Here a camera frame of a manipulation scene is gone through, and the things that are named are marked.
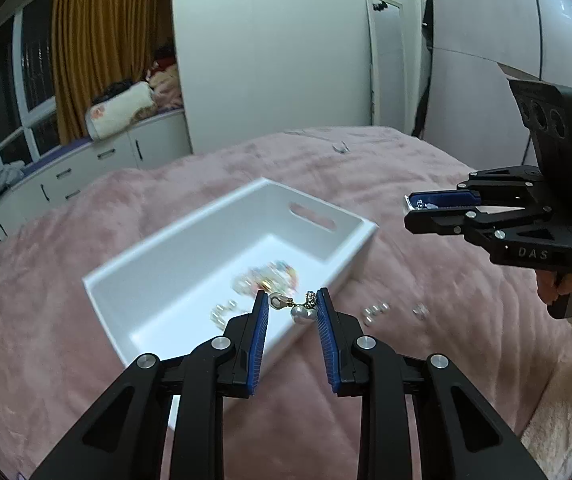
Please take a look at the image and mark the white fluffy fabric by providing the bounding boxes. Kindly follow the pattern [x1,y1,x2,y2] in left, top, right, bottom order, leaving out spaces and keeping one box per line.
[521,350,572,480]

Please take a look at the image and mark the white floral pillow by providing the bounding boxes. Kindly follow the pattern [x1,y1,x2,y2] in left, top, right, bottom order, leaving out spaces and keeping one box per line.
[85,81,158,141]

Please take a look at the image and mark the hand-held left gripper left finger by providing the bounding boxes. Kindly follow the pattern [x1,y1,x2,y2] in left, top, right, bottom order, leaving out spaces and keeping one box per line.
[30,290,271,480]

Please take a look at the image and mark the white standing mirror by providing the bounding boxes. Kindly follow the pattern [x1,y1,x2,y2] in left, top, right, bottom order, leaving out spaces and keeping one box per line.
[365,0,409,136]

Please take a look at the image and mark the pile of pink clothes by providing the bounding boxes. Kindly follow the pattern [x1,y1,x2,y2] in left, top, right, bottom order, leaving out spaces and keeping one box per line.
[147,45,184,111]

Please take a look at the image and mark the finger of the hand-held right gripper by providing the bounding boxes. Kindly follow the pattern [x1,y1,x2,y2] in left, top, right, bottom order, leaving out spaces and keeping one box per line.
[404,205,553,256]
[403,165,552,211]

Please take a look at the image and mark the orange curtain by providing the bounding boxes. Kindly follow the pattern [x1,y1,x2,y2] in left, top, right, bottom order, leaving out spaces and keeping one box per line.
[51,0,177,146]

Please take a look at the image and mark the pearl row earring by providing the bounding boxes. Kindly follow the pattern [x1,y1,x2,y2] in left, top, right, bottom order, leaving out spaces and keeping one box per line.
[362,301,391,325]

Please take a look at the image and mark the thin silver necklace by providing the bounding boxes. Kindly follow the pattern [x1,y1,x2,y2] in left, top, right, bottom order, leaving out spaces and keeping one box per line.
[286,130,352,153]

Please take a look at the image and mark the white framed window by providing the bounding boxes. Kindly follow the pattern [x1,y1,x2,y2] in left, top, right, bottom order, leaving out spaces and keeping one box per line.
[0,0,59,176]

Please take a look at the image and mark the colourful bead bracelet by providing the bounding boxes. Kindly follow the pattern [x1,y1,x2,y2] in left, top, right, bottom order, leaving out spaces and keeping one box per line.
[251,257,299,293]

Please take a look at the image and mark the white storage box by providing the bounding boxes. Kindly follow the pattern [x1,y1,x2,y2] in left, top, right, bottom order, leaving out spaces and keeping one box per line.
[82,176,379,368]

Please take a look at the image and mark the white drawer cabinet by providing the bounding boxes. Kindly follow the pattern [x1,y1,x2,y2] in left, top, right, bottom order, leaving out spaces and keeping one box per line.
[0,107,193,251]

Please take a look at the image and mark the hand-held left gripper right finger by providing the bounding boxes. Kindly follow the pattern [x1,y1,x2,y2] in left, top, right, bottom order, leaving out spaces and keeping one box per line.
[316,288,534,480]

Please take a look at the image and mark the pearl cluster earring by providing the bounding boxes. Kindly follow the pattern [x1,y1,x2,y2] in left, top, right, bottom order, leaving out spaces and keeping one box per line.
[268,290,321,325]
[210,300,239,323]

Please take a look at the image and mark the dark clothes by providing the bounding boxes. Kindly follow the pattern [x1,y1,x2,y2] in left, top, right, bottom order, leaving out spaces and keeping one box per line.
[93,80,134,103]

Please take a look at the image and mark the white bead bracelet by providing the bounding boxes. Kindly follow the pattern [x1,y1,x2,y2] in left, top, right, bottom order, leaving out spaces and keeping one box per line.
[233,272,267,298]

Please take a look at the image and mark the grey wardrobe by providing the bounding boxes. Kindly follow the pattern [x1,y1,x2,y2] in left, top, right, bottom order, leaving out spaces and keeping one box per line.
[418,0,572,171]

